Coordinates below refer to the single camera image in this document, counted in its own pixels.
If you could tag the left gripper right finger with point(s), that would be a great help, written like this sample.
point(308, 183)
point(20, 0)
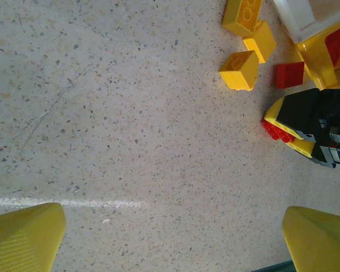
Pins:
point(320, 243)

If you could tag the yellow lego brick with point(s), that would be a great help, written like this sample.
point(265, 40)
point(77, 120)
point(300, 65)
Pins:
point(262, 42)
point(242, 17)
point(239, 71)

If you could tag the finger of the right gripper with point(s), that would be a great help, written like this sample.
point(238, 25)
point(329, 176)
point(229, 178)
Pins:
point(300, 113)
point(301, 148)

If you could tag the white plastic bin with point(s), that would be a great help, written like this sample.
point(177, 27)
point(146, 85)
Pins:
point(300, 20)

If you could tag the yellow plastic bin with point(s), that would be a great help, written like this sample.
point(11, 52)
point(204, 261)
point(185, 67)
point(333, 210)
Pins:
point(317, 56)

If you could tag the red lego brick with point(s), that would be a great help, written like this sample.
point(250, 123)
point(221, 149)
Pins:
point(290, 74)
point(335, 45)
point(277, 131)

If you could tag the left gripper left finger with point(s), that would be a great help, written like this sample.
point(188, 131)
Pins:
point(22, 241)

